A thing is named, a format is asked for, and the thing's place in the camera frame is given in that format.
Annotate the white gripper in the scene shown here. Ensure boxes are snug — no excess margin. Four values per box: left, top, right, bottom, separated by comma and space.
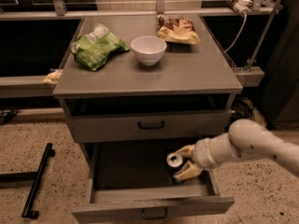
173, 138, 220, 181

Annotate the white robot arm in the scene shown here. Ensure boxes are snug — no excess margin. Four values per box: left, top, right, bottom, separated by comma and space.
166, 119, 299, 181

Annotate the open grey middle drawer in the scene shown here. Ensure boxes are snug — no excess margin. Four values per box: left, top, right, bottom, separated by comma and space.
72, 139, 234, 224

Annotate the closed upper grey drawer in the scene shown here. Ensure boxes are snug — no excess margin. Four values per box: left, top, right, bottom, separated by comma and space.
66, 110, 232, 143

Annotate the dark grey side cabinet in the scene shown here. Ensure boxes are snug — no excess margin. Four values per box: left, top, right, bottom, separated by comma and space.
256, 0, 299, 130

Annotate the white bowl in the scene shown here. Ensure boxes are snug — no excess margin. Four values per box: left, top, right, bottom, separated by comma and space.
131, 35, 167, 66

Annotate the brown yellow chip bag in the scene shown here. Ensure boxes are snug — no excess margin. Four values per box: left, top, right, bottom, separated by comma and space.
157, 15, 200, 45

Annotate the green chip bag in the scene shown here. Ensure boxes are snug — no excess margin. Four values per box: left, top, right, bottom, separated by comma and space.
70, 23, 130, 72

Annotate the black metal floor stand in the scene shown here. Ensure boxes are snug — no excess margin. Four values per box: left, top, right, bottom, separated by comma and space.
0, 143, 55, 219

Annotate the small yellow snack bag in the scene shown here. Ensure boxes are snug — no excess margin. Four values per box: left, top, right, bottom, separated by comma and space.
43, 70, 63, 85

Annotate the white power strip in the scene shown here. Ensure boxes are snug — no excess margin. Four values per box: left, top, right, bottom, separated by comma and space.
225, 0, 252, 16

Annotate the black cable bundle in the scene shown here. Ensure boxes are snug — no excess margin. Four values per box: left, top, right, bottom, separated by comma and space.
225, 97, 256, 129

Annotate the white power cable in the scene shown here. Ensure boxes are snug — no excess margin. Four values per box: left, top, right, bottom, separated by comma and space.
221, 12, 249, 55

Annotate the grey metal rail frame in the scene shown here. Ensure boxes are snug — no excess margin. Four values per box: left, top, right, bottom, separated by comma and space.
0, 0, 291, 99

